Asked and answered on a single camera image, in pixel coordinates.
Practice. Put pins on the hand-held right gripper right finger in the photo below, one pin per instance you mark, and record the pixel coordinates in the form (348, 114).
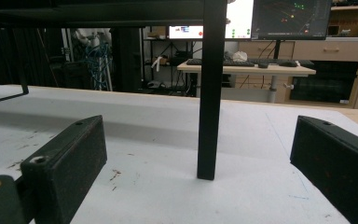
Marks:
(338, 168)

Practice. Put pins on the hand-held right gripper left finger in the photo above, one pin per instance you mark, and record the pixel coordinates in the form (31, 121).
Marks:
(65, 174)

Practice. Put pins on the white table mat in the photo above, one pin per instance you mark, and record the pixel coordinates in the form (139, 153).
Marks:
(155, 140)

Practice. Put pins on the black keyboard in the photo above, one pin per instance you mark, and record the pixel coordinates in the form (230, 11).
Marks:
(304, 62)
(236, 63)

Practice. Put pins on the black computer mouse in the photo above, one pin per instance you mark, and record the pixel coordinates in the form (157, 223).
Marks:
(288, 63)
(263, 65)

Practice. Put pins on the light wooden cabinet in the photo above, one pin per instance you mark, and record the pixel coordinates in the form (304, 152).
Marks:
(332, 49)

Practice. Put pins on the wooden desk with white legs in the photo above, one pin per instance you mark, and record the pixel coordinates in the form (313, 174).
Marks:
(261, 70)

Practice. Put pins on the black curtain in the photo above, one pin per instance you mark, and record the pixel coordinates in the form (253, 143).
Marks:
(9, 56)

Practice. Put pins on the cardboard box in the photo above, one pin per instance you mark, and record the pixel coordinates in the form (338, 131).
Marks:
(348, 20)

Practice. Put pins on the crumpled white cloth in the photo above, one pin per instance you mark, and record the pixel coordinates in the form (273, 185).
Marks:
(240, 56)

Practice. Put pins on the monitor with dark screen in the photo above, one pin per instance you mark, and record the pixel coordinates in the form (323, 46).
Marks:
(292, 18)

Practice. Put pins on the black shelving unit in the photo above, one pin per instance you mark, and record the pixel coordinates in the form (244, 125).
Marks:
(174, 56)

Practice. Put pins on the monitor with white screen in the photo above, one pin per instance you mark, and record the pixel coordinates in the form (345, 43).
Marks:
(239, 18)

